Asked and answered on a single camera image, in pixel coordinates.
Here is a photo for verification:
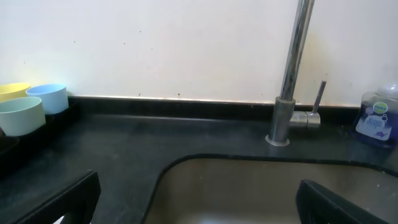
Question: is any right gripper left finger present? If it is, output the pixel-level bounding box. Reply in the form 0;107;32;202
12;169;102;224

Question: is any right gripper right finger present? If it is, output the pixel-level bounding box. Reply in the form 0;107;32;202
295;179;389;224

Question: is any black tray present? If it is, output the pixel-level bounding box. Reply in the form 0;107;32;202
0;101;80;178

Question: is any steel sink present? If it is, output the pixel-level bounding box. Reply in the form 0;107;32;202
141;154;398;224

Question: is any light green cup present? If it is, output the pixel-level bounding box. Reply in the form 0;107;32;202
0;96;47;137

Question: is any steel tap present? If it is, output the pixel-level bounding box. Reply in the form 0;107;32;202
265;0;327;147

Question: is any blue cup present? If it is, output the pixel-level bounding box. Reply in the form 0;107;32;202
25;83;70;115

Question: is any blue soap bottle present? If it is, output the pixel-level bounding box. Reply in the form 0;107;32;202
351;82;398;149

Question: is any yellow cup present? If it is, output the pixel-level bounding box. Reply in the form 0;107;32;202
0;82;31;103

